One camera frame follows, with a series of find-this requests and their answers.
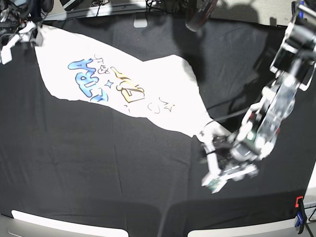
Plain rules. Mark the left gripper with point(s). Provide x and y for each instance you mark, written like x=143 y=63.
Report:
x=230 y=152

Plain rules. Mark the red blue clamp near right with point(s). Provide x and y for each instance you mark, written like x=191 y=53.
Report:
x=300 y=214

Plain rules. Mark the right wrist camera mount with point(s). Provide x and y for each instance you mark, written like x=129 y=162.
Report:
x=29 y=34

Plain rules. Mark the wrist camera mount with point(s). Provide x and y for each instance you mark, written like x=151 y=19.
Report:
x=216 y=177
x=29 y=34

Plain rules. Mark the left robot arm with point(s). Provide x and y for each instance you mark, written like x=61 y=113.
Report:
x=295 y=59

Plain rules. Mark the black table cloth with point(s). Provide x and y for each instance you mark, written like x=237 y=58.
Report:
x=89 y=164

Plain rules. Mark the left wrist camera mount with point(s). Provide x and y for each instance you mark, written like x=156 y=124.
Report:
x=216 y=177

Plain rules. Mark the white graphic t-shirt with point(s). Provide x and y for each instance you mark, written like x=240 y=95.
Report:
x=163 y=90

